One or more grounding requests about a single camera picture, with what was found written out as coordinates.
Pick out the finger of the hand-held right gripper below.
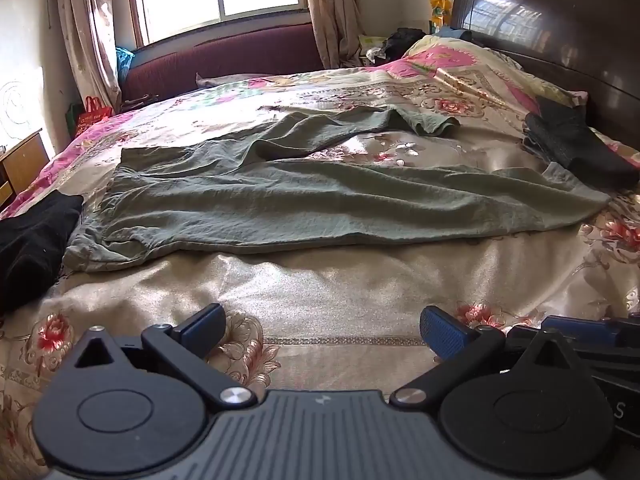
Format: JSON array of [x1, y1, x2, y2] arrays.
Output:
[[506, 314, 640, 348]]

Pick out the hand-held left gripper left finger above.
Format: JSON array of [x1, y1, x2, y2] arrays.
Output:
[[75, 304, 258, 409]]

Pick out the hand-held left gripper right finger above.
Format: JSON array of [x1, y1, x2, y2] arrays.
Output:
[[389, 305, 576, 408]]

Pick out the green pants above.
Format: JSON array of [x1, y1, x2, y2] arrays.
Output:
[[62, 104, 612, 273]]

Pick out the floral bed blanket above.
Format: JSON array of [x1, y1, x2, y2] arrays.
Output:
[[0, 35, 640, 480]]

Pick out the dark folded garment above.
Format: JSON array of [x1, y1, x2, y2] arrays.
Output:
[[521, 96, 640, 190]]

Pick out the black cloth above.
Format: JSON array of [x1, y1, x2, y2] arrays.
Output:
[[0, 190, 85, 315]]

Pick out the red bag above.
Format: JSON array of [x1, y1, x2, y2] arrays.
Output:
[[74, 96, 115, 137]]

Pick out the wooden nightstand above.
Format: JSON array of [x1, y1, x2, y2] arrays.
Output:
[[0, 129, 52, 211]]

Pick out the maroon sofa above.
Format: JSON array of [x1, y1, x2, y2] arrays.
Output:
[[120, 22, 326, 108]]

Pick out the floral pillow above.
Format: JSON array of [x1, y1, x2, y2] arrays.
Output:
[[402, 34, 588, 108]]

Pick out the teal bag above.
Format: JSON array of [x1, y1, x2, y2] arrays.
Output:
[[116, 46, 137, 83]]

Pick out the black clothes pile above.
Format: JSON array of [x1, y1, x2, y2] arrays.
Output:
[[381, 27, 427, 61]]

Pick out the dark wooden headboard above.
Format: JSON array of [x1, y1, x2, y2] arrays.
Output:
[[451, 0, 640, 150]]

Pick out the beige floral curtain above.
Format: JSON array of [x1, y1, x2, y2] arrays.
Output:
[[301, 0, 368, 68], [54, 0, 123, 115]]

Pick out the yellow packet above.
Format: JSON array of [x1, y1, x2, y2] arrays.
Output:
[[427, 0, 452, 35]]

